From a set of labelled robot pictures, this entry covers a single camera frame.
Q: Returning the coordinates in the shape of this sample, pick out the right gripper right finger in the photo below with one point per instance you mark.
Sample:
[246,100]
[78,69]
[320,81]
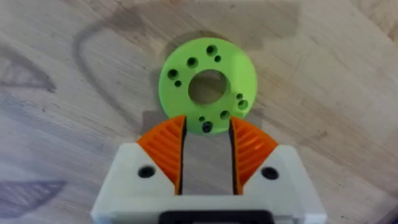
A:
[280,186]

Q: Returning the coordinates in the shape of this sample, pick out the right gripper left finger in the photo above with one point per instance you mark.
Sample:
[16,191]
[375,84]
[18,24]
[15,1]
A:
[140,183]

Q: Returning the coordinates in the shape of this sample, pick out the black screw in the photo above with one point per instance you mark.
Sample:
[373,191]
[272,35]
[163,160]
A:
[207,127]

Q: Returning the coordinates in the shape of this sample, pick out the green disc with holes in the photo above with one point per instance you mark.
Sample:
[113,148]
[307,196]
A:
[177,99]

